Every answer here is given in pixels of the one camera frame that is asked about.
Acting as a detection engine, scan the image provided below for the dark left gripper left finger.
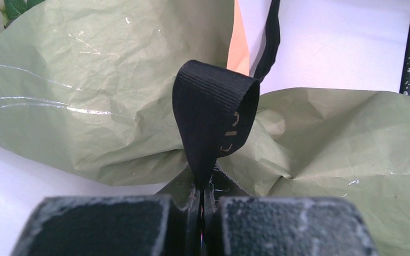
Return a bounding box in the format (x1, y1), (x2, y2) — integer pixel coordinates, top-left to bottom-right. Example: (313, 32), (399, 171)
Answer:
(12, 167), (201, 255)

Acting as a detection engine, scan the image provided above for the orange wrapping paper sheet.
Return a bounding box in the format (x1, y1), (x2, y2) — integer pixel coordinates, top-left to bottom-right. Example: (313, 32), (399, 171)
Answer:
(0, 1), (410, 255)

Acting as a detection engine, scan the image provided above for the black strap lanyard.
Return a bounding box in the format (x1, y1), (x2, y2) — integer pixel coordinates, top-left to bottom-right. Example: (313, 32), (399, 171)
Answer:
(171, 0), (282, 190)

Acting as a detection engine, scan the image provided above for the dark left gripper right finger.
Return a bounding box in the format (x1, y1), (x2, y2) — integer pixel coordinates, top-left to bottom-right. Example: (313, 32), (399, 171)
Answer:
(202, 167), (378, 255)

